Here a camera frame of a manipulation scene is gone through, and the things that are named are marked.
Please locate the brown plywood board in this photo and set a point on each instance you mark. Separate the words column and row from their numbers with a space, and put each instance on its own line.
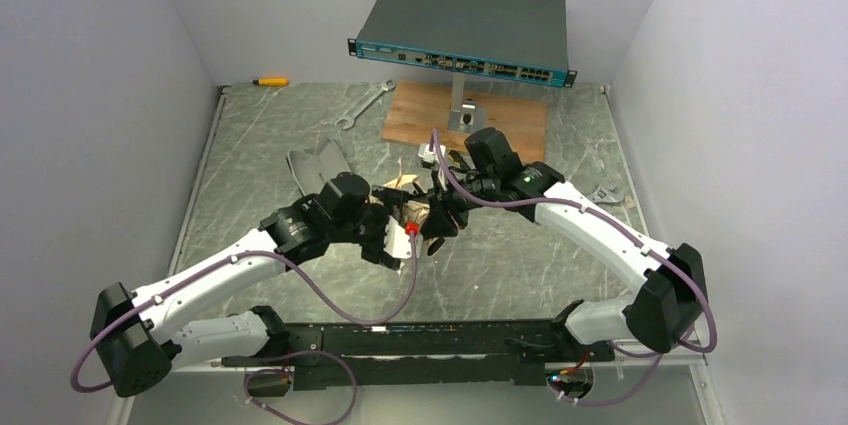
column 418, row 108

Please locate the beige black folding umbrella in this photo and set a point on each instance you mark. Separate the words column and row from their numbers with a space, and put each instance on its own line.
column 406, row 201

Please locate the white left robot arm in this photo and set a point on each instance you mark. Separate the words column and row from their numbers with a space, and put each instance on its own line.
column 212, row 283

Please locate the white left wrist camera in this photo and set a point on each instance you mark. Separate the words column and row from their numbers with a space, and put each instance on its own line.
column 397, row 242

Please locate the yellow utility knife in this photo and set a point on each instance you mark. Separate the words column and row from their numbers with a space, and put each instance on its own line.
column 271, row 81

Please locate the aluminium frame profile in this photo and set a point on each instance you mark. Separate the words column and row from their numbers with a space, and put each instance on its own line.
column 570, row 384

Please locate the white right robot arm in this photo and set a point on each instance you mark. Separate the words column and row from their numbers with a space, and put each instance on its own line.
column 666, row 305

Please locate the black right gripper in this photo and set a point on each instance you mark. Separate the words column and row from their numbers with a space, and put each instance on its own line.
column 444, row 211

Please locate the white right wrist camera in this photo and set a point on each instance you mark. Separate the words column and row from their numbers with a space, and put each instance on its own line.
column 430, row 156

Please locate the red handled adjustable wrench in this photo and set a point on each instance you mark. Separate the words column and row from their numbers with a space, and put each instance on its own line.
column 609, row 194

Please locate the teal network switch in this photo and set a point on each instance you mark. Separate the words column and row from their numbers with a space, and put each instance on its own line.
column 517, row 40

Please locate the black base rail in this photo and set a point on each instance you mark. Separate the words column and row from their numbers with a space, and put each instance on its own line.
column 521, row 352

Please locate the metal stand bracket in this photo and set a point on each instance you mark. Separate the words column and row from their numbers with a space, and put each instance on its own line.
column 465, row 115

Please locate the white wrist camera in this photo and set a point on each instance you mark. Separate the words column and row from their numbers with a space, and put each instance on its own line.
column 397, row 242
column 430, row 156

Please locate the silver open end wrench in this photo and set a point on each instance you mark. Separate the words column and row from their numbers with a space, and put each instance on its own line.
column 349, row 119

